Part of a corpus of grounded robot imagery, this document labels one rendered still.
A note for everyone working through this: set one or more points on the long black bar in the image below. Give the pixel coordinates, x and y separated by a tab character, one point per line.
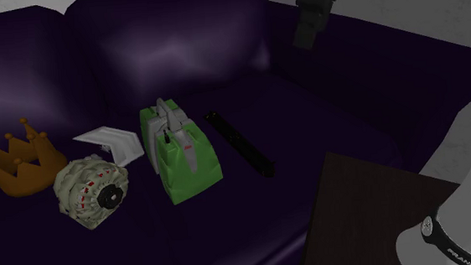
240	145

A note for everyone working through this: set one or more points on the orange-brown crown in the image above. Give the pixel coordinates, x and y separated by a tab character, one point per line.
25	177

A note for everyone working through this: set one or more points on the dark purple sofa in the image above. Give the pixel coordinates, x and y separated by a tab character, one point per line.
292	116

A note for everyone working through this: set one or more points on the green and grey device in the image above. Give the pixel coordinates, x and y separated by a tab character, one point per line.
188	171

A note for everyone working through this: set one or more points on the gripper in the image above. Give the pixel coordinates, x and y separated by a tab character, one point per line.
314	8

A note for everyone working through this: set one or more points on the beige round ribbed object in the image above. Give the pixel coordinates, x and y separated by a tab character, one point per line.
77	187

